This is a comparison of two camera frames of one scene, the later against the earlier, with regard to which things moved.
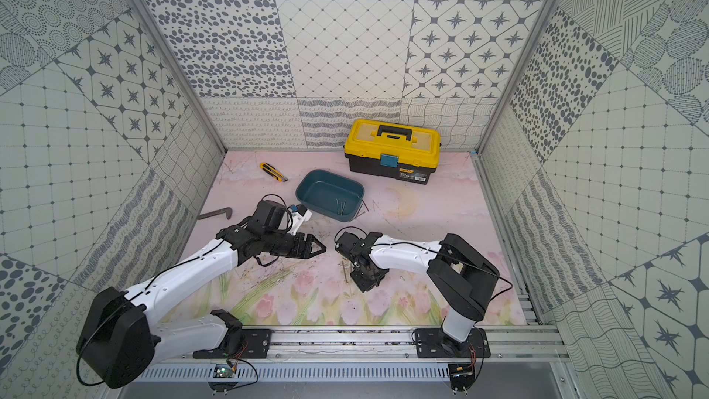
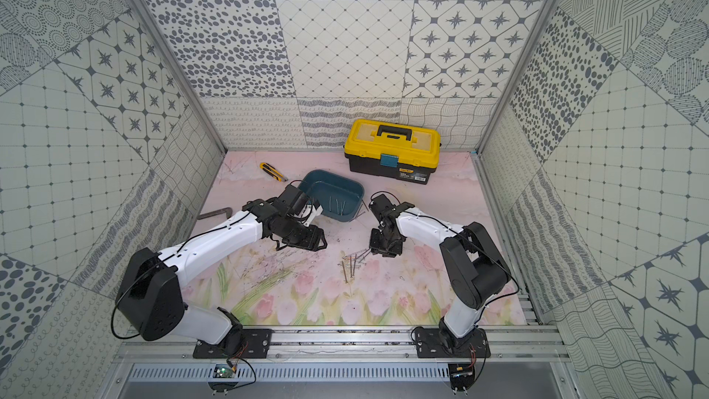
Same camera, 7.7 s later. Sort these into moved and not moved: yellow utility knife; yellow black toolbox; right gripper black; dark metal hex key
Moved: right gripper black
Not moved: yellow black toolbox; yellow utility knife; dark metal hex key
